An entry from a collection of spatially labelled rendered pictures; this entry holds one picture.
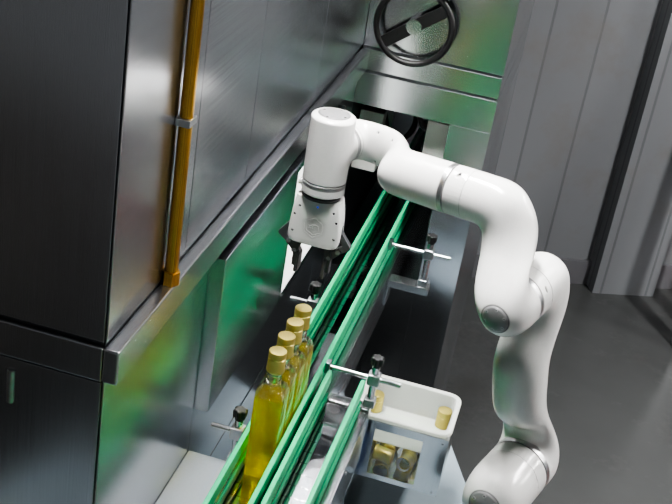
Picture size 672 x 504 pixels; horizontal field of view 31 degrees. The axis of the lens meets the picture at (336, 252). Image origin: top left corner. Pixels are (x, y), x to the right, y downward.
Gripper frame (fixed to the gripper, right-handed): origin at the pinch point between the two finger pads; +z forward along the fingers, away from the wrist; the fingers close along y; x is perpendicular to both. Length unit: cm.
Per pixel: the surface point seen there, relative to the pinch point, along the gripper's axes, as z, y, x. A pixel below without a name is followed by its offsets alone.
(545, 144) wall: 77, 32, 297
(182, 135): -40, -13, -44
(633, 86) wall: 47, 61, 310
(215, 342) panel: 12.0, -12.2, -17.5
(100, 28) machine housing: -61, -19, -65
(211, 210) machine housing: -16.5, -14.9, -20.3
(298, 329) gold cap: 10.9, 1.1, -7.1
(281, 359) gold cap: 11.0, 1.2, -18.7
